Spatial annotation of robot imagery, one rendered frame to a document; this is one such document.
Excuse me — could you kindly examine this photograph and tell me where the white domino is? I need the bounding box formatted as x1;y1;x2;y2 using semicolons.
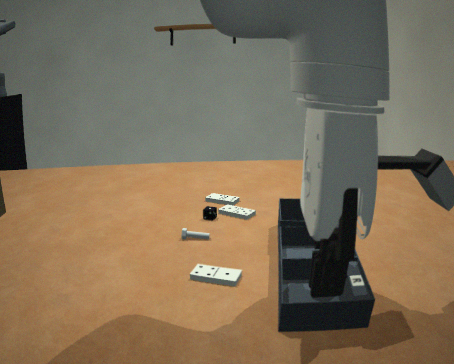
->
218;204;256;220
190;264;242;287
205;193;240;206

